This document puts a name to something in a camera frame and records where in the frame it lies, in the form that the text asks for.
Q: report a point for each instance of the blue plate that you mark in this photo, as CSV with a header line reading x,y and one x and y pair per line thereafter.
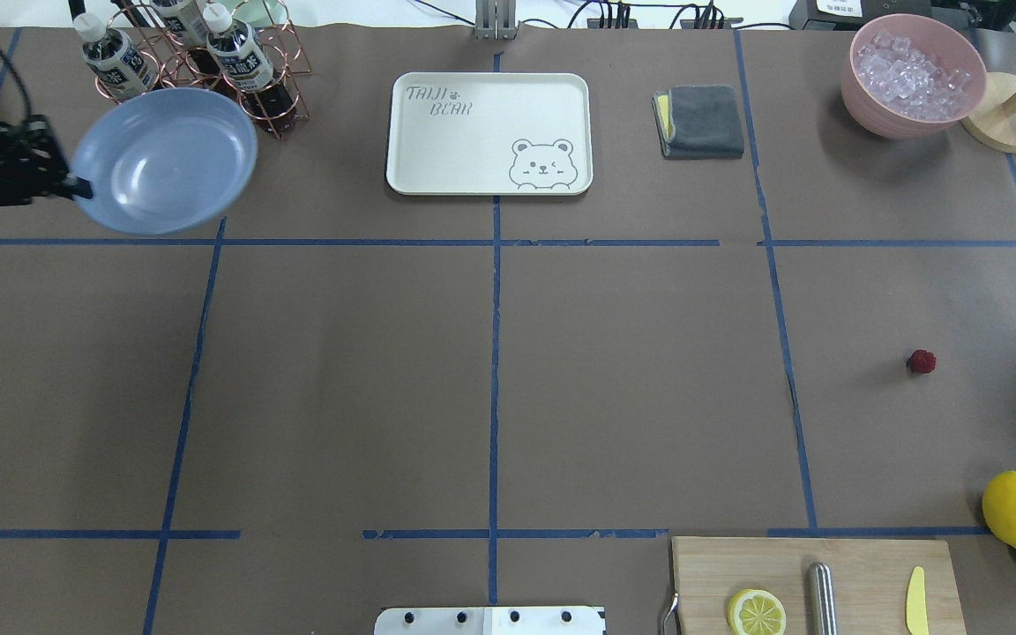
x,y
165,162

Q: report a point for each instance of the red strawberry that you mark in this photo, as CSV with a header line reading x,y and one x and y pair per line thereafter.
x,y
921,361

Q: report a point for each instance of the left tea bottle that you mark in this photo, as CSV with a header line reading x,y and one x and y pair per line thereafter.
x,y
121,70

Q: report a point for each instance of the tea bottle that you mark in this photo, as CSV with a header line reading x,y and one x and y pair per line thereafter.
x,y
184,21
121,70
237,49

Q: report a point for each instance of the middle tea bottle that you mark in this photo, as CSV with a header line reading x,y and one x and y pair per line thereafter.
x,y
184,21

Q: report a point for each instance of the right tea bottle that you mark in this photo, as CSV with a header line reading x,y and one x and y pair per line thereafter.
x,y
237,49

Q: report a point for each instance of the green bowl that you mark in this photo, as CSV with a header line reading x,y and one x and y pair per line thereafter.
x,y
259,13

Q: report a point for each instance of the cream bear tray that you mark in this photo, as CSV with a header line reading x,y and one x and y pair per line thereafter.
x,y
490,134

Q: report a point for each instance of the grey folded cloth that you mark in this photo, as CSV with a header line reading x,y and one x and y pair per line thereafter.
x,y
698,123

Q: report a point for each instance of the half lemon slice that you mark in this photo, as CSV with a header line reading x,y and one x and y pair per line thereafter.
x,y
756,611

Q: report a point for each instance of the pink bowl with ice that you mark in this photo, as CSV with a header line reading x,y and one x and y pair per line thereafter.
x,y
908,76

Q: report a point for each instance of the yellow plastic knife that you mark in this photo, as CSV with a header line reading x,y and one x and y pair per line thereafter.
x,y
917,621

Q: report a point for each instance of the copper wire bottle rack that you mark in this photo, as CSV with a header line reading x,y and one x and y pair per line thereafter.
x,y
276,109

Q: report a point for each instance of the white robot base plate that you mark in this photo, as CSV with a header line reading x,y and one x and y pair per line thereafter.
x,y
555,619

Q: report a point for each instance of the steel knife handle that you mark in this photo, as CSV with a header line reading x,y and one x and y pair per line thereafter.
x,y
822,599

